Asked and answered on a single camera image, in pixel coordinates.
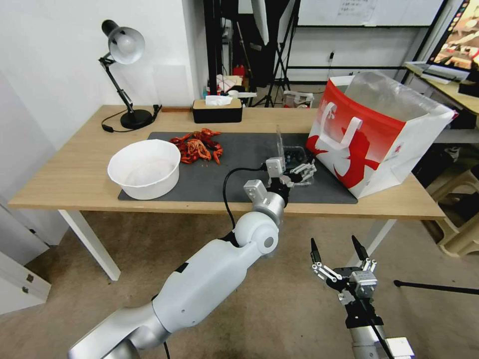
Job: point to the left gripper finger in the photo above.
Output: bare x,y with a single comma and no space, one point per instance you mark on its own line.
291,180
304,168

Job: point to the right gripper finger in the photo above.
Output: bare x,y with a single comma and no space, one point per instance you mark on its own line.
359,248
315,252

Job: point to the clear plastic takeout container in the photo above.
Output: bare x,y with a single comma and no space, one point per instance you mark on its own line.
295,153

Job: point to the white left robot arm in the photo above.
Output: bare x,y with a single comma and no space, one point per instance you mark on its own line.
209,280

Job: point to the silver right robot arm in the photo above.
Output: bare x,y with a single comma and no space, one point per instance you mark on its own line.
374,342

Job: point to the white plastic bag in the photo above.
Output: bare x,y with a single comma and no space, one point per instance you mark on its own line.
298,99

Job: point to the red white takeout bag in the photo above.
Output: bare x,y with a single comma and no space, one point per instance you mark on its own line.
374,142

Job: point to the black tissue box wooden lid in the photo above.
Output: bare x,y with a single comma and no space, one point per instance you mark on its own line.
217,112

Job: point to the dark grey desk mat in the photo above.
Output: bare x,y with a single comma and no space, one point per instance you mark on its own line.
224,187

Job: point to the red cooked crayfish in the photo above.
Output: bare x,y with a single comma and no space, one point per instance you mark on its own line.
179,144
216,152
209,133

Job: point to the black tripod leg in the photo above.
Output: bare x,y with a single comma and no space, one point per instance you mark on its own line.
438,287

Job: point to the pale orange cooked crayfish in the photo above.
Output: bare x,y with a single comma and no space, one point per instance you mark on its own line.
195,146

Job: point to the black light stand tripod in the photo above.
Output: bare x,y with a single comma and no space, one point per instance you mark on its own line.
280,71

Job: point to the beige plastic stool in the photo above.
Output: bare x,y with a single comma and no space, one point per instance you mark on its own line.
458,217

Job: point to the white tissue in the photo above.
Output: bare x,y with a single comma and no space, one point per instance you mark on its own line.
217,100

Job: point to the white paper bowl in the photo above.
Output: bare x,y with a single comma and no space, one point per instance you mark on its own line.
144,170

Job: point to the black metal rack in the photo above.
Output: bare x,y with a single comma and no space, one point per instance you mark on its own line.
217,45

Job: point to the white softbox panel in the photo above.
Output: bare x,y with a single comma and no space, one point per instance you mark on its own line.
262,18

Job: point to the wooden side desk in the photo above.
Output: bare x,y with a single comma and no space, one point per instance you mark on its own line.
441,86

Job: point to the whiteboard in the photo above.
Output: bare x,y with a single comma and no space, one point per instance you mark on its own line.
355,11

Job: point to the computer monitor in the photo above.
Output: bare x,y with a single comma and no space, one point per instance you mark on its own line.
458,33

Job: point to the black desk lamp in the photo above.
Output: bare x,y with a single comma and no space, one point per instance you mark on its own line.
125,41

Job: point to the wooden table white legs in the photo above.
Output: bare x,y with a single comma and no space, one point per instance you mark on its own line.
67,168

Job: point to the white cabinet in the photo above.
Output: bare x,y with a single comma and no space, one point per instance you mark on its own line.
18,261

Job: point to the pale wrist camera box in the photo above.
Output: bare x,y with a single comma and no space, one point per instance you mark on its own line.
363,283
274,166

